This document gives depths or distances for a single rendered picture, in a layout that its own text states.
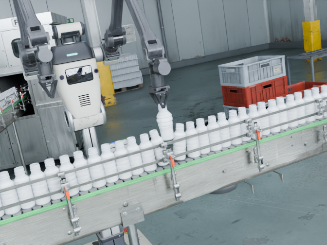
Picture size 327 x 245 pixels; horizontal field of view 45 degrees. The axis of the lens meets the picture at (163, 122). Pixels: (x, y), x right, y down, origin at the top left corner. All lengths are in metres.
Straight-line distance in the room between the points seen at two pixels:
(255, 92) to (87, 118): 2.34
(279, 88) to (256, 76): 0.37
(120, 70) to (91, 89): 9.05
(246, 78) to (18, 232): 2.95
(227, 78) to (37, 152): 2.71
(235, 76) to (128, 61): 7.38
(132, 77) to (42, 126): 6.26
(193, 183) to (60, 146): 3.77
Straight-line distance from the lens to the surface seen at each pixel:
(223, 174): 1.91
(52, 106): 5.36
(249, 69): 4.12
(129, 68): 11.34
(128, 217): 1.75
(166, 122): 1.75
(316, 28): 11.85
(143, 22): 1.78
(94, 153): 1.66
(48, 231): 1.69
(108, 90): 9.43
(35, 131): 5.45
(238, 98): 4.21
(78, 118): 2.23
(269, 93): 4.33
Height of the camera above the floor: 1.61
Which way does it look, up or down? 14 degrees down
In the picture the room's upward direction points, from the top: 9 degrees counter-clockwise
